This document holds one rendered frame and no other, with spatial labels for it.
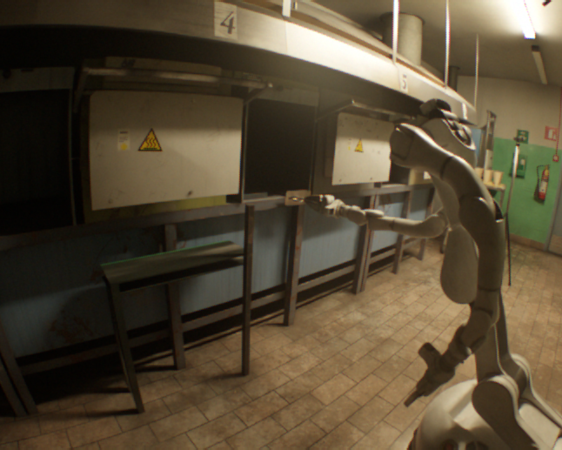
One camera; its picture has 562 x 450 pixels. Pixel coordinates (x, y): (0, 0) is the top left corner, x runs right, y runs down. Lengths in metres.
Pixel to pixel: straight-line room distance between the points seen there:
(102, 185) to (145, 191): 0.17
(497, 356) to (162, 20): 1.45
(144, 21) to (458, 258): 1.16
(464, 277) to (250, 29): 1.07
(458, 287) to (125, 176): 1.15
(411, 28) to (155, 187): 2.79
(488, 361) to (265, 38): 1.33
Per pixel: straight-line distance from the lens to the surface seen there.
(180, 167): 1.25
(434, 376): 1.01
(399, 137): 0.94
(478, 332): 0.89
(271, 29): 1.28
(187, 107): 1.25
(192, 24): 1.09
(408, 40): 3.33
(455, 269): 1.06
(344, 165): 1.86
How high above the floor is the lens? 1.21
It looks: 16 degrees down
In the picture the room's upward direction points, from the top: 4 degrees clockwise
